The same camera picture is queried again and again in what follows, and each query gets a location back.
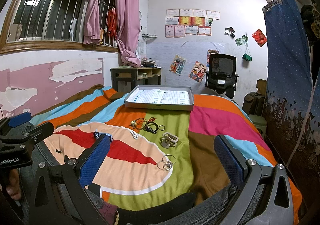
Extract green photos on wall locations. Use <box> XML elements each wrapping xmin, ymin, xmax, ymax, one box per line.
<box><xmin>235</xmin><ymin>35</ymin><xmax>248</xmax><ymax>46</ymax></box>

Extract white rhinestone hair clip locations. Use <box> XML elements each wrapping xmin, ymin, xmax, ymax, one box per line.
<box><xmin>129</xmin><ymin>129</ymin><xmax>138</xmax><ymax>139</ymax></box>

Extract black office chair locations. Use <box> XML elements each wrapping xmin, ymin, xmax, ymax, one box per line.
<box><xmin>206</xmin><ymin>53</ymin><xmax>238</xmax><ymax>99</ymax></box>

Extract green small hanging bag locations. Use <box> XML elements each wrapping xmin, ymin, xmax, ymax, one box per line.
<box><xmin>242</xmin><ymin>42</ymin><xmax>252</xmax><ymax>62</ymax></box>

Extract person's left hand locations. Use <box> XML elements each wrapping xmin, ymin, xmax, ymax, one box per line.
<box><xmin>1</xmin><ymin>169</ymin><xmax>22</xmax><ymax>200</ymax></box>

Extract photo cluster on wall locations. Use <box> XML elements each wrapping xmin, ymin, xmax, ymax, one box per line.
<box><xmin>225</xmin><ymin>27</ymin><xmax>235</xmax><ymax>38</ymax></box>

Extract barred window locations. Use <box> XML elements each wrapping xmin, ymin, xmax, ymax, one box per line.
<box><xmin>1</xmin><ymin>0</ymin><xmax>118</xmax><ymax>55</ymax></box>

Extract pearl bead hair tie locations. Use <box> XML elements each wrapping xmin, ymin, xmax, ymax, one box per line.
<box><xmin>130</xmin><ymin>117</ymin><xmax>148</xmax><ymax>130</ymax></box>

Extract blue patterned hanging cloth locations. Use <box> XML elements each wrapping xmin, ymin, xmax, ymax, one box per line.
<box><xmin>263</xmin><ymin>0</ymin><xmax>319</xmax><ymax>187</ymax></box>

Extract red paper wall decoration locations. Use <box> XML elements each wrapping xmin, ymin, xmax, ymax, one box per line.
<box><xmin>252</xmin><ymin>29</ymin><xmax>267</xmax><ymax>47</ymax></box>

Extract silver linked ring bracelet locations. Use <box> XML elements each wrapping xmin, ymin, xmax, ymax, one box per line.
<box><xmin>156</xmin><ymin>154</ymin><xmax>177</xmax><ymax>171</ymax></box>

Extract pink curtain right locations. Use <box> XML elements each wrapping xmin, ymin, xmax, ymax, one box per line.
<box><xmin>115</xmin><ymin>0</ymin><xmax>141</xmax><ymax>67</ymax></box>

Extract cartoon family poster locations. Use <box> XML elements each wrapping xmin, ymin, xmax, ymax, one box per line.
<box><xmin>189</xmin><ymin>61</ymin><xmax>206</xmax><ymax>83</ymax></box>

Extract grey metal tray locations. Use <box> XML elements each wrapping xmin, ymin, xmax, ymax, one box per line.
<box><xmin>124</xmin><ymin>85</ymin><xmax>194</xmax><ymax>111</ymax></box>

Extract cartoon poster left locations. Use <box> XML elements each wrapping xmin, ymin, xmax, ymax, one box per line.
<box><xmin>169</xmin><ymin>55</ymin><xmax>187</xmax><ymax>76</ymax></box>

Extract printed paper tray liner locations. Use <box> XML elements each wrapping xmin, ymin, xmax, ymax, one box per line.
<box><xmin>127</xmin><ymin>89</ymin><xmax>191</xmax><ymax>105</ymax></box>

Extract red hanging ornament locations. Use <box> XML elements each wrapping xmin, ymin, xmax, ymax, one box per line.
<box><xmin>106</xmin><ymin>7</ymin><xmax>117</xmax><ymax>39</ymax></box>

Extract poster behind chair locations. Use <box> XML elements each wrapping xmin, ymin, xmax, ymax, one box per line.
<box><xmin>206</xmin><ymin>49</ymin><xmax>220</xmax><ymax>68</ymax></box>

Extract green plastic stool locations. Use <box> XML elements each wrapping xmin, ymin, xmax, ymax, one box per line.
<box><xmin>249</xmin><ymin>114</ymin><xmax>267</xmax><ymax>138</ymax></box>

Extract dark wooden desk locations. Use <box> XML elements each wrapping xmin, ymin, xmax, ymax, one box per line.
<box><xmin>111</xmin><ymin>66</ymin><xmax>162</xmax><ymax>93</ymax></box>

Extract certificates on wall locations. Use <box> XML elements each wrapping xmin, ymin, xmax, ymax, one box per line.
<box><xmin>165</xmin><ymin>9</ymin><xmax>221</xmax><ymax>38</ymax></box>

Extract colourful striped bed blanket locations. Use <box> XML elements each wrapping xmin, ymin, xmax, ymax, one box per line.
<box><xmin>31</xmin><ymin>87</ymin><xmax>276</xmax><ymax>224</ymax></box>

